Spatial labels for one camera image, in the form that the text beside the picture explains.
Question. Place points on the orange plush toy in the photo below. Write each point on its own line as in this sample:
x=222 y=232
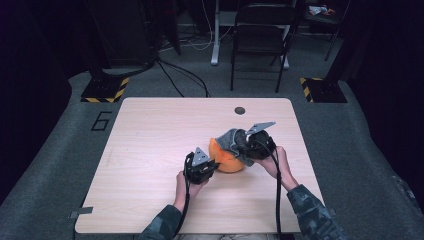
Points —
x=226 y=161

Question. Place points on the white desk leg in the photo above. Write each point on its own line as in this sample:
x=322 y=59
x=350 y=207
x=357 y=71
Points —
x=216 y=40

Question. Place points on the person's left hand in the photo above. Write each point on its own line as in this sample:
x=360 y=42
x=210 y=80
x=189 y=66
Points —
x=183 y=193

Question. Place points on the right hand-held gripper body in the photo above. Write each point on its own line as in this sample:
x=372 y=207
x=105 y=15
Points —
x=260 y=146

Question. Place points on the black yellow-striped stand base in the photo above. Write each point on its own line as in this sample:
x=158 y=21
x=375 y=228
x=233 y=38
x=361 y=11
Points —
x=325 y=90
x=103 y=90

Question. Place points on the black cabinet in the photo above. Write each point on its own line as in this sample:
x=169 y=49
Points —
x=123 y=30

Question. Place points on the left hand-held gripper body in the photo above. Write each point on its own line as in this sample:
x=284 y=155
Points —
x=199 y=171

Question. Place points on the round grey table grommet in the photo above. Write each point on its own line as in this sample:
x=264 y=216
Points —
x=239 y=110

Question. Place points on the grey tape strip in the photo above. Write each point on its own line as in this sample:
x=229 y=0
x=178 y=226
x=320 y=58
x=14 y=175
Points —
x=81 y=211

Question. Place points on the person's right hand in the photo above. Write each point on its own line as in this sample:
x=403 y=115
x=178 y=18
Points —
x=283 y=173

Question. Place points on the black folding chair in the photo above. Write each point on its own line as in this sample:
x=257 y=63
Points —
x=261 y=36

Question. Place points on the grey fluffy cloth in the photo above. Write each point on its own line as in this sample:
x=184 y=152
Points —
x=230 y=141

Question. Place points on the orange and white object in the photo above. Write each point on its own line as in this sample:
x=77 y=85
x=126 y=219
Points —
x=321 y=10

